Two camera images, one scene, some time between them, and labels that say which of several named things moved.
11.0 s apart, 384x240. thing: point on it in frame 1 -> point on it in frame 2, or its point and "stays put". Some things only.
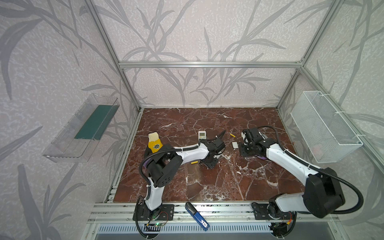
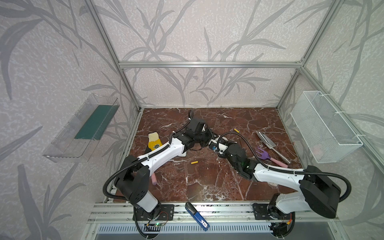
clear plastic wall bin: [76, 140] stays put
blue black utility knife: [197, 216] stays put
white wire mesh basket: [328, 137] stays put
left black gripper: [216, 145] -> [202, 139]
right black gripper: [250, 135] -> [221, 144]
